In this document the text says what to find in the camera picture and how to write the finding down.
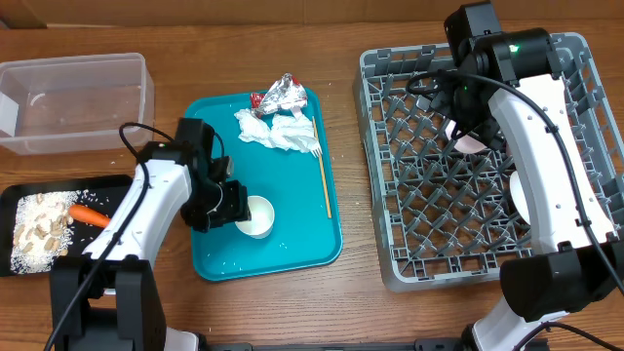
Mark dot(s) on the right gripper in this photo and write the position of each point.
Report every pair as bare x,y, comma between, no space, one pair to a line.
487,127

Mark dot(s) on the orange carrot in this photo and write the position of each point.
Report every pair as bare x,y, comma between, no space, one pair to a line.
88,216

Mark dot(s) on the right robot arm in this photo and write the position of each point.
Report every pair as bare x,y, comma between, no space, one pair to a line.
512,84

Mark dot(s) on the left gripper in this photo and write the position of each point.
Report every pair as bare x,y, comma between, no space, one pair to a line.
236,207

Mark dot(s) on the clear plastic storage bin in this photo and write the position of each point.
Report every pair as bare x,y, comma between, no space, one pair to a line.
58,105

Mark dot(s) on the white napkin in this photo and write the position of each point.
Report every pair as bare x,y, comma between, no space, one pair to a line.
279,135

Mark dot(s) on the teal plastic serving tray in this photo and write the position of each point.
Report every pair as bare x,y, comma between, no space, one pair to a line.
302,235

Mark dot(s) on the wooden chopstick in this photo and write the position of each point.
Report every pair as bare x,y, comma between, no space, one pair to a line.
322,166

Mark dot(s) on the white round plate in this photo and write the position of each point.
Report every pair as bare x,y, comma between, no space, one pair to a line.
465,144

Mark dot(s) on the grey plastic dishwasher rack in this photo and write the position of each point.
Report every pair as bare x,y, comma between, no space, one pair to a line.
443,218

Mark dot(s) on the white paper cup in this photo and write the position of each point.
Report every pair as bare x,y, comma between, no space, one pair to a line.
261,220

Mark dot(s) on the crumpled silver foil wrapper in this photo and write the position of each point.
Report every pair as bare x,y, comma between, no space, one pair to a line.
285,94

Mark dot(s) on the pile of rice and peanuts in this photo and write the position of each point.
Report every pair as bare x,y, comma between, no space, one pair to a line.
45,230

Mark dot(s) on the white plastic fork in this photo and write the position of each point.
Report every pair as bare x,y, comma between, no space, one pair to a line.
305,133

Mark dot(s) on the white bowl with peanuts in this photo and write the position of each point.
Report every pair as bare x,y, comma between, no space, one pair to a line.
518,196

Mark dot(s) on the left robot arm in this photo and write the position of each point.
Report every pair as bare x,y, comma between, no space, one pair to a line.
106,298

